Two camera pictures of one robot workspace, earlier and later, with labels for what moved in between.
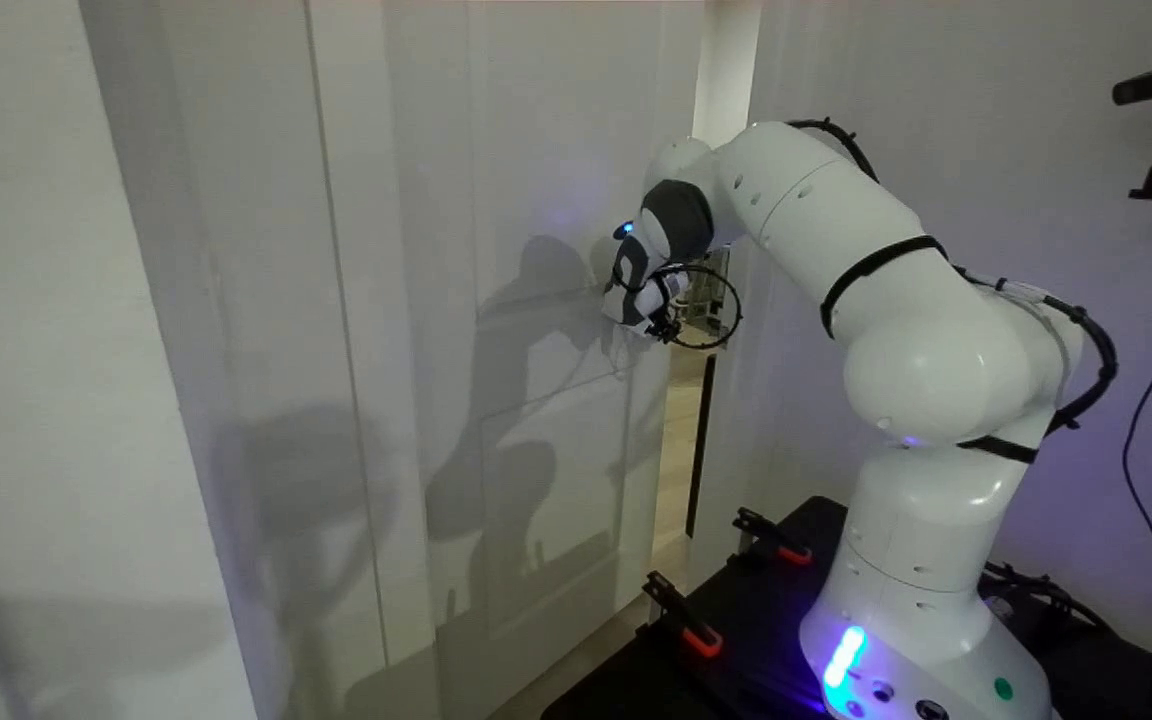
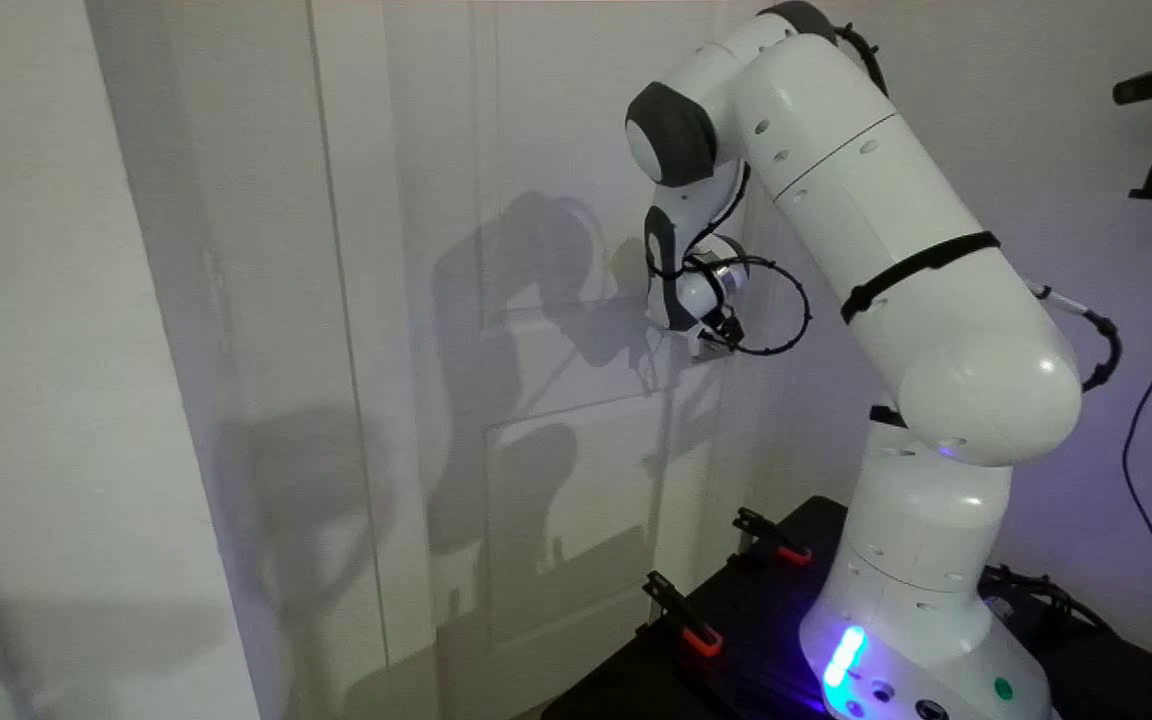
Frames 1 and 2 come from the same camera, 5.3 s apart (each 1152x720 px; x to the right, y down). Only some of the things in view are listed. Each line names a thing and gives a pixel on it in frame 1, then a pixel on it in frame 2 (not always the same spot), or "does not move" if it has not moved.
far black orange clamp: x=772 y=537 does not move
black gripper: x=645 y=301 → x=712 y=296
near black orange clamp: x=691 y=628 does not move
